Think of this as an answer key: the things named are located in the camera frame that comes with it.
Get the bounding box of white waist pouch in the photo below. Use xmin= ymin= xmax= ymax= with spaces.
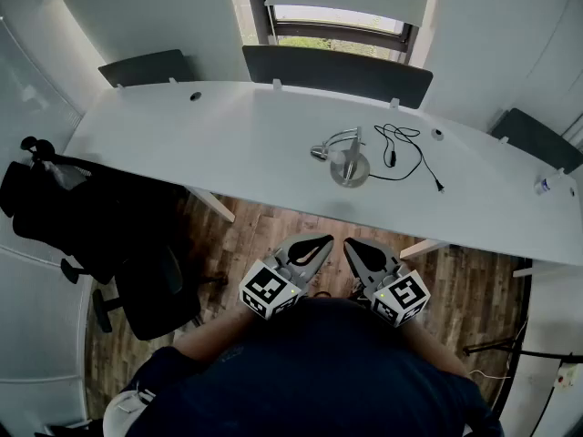
xmin=102 ymin=387 xmax=156 ymax=437

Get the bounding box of silver desk lamp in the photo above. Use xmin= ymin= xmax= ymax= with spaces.
xmin=310 ymin=126 xmax=373 ymax=188

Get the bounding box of beige strip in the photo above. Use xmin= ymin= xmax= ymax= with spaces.
xmin=185 ymin=186 xmax=237 ymax=223
xmin=399 ymin=239 xmax=452 ymax=261

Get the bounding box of thin white cable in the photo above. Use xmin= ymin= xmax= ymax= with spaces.
xmin=468 ymin=369 xmax=514 ymax=381

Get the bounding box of clear plastic bag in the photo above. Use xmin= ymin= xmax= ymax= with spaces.
xmin=29 ymin=157 xmax=90 ymax=191

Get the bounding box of black metal stand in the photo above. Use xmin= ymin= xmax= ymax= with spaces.
xmin=462 ymin=340 xmax=583 ymax=369

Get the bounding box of long dark grey divider panel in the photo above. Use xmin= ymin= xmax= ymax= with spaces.
xmin=241 ymin=45 xmax=434 ymax=110

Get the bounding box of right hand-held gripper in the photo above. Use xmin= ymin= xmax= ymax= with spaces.
xmin=343 ymin=238 xmax=432 ymax=330

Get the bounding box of person's dark blue shirt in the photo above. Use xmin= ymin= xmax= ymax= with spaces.
xmin=120 ymin=296 xmax=505 ymax=437

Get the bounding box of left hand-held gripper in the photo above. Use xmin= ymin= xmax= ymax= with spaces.
xmin=239 ymin=233 xmax=335 ymax=321

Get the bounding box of black power cord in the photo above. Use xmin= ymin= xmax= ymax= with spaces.
xmin=366 ymin=123 xmax=445 ymax=195

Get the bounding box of person's left forearm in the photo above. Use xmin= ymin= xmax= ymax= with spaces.
xmin=172 ymin=305 xmax=261 ymax=363

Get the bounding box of black office chair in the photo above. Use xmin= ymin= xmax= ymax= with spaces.
xmin=0 ymin=135 xmax=229 ymax=341

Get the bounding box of clear plastic bottle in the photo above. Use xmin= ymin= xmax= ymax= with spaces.
xmin=535 ymin=173 xmax=566 ymax=197

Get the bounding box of person's right forearm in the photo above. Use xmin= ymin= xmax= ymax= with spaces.
xmin=400 ymin=320 xmax=470 ymax=380

